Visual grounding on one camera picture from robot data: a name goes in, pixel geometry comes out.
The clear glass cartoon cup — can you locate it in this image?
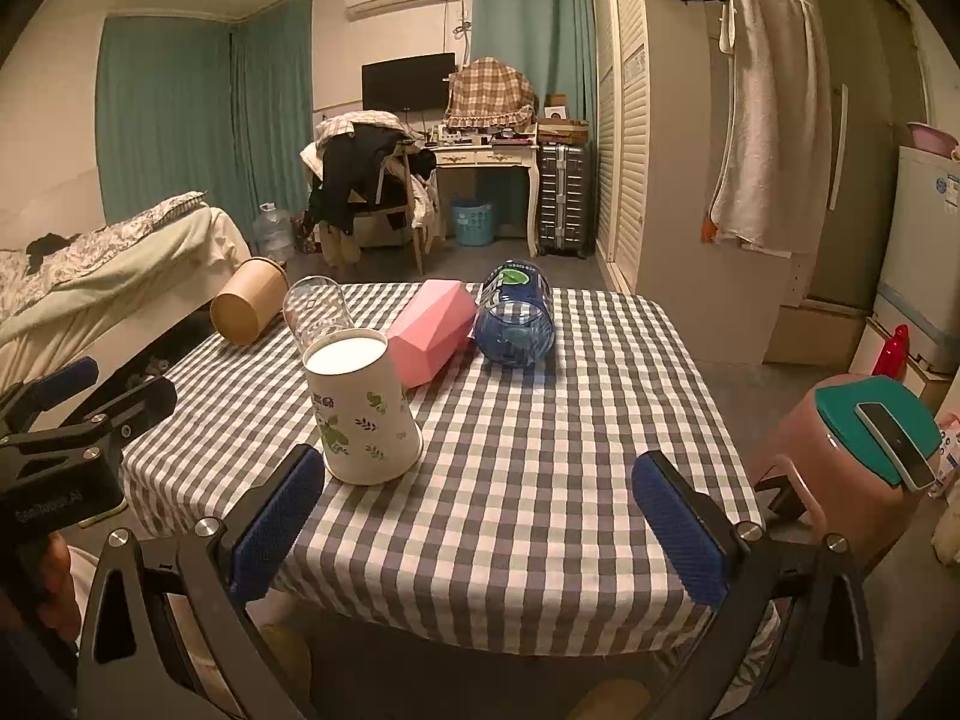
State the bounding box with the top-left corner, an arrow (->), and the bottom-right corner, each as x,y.
281,275 -> 355,353

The dark hard suitcase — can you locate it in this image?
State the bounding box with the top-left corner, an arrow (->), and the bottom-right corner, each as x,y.
535,143 -> 594,257

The blue laundry basket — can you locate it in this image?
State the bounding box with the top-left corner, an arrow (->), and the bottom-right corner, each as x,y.
451,199 -> 494,247

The pink faceted cup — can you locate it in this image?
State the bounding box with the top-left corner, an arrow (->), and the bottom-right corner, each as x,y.
386,280 -> 477,388

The bed with beige bedding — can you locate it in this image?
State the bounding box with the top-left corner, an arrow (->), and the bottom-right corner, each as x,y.
2,190 -> 251,387

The white small fridge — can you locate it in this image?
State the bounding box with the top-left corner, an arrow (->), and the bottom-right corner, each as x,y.
874,146 -> 960,374

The pink stool teal top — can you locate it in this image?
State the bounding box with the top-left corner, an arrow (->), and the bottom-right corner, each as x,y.
743,374 -> 940,574

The hanging white towel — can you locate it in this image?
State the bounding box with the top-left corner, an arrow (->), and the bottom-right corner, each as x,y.
709,0 -> 832,255

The white cup green print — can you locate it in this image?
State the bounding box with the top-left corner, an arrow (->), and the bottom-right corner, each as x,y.
302,328 -> 423,486

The black tv monitor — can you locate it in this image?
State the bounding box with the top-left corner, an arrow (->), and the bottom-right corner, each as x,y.
361,52 -> 457,114

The red bottle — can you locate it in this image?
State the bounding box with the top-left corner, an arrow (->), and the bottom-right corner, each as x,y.
872,323 -> 910,380

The blue patterned cup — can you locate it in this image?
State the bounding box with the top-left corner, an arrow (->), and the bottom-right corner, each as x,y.
472,260 -> 555,367

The clear water jug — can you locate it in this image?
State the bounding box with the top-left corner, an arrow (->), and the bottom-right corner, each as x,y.
252,203 -> 296,265

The pink basin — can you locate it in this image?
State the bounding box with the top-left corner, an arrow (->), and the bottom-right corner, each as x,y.
907,122 -> 958,158

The teal curtain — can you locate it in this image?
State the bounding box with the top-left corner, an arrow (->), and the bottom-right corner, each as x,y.
470,0 -> 597,121
94,0 -> 313,236

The brown paper cup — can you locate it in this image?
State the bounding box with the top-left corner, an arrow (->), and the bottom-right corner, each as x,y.
210,257 -> 288,346

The plaid blanket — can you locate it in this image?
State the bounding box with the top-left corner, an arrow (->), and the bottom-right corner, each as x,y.
446,57 -> 537,132

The teal curtain middle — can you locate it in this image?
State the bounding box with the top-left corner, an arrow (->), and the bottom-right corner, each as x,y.
470,0 -> 597,121

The white desk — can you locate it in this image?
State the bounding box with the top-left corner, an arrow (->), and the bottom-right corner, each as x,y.
431,138 -> 540,257

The smartphone on stool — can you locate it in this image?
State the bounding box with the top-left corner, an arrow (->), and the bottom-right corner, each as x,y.
854,401 -> 935,493

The chair piled with clothes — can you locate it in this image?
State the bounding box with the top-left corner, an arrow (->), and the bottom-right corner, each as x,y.
299,110 -> 439,273

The checkered grey tablecloth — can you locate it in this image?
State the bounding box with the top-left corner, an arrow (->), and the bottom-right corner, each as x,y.
122,288 -> 760,656

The teal curtain left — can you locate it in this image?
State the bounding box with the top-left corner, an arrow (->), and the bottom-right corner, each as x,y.
94,0 -> 313,236

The white louvered wardrobe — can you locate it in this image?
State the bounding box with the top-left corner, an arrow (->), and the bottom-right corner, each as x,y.
592,0 -> 791,364

